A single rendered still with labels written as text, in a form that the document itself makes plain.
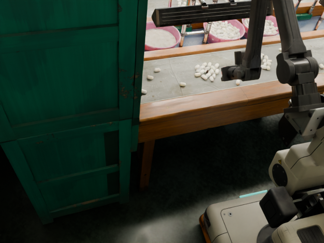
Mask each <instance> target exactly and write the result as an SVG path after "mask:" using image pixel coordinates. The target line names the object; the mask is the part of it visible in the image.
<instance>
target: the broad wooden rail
mask: <svg viewBox="0 0 324 243"><path fill-rule="evenodd" d="M315 82H316V83H317V89H318V92H319V93H320V94H323V93H324V72H323V73H318V76H317V77H316V78H315ZM291 97H293V94H292V88H291V86H290V85H289V84H282V83H280V82H279V81H270V82H265V83H259V84H253V85H248V86H242V87H237V88H231V89H226V90H220V91H214V92H208V93H203V94H195V95H189V96H184V97H178V98H173V99H167V100H162V101H156V102H150V103H144V104H140V115H139V130H138V143H142V142H147V141H151V140H156V139H160V138H165V137H170V136H175V135H180V134H185V133H190V132H195V131H199V130H204V129H207V128H213V127H218V126H222V125H227V124H232V123H237V122H243V121H247V120H252V119H257V118H261V117H266V116H271V115H275V114H280V113H283V112H284V110H283V108H288V107H289V104H288V102H289V100H290V99H291Z"/></svg>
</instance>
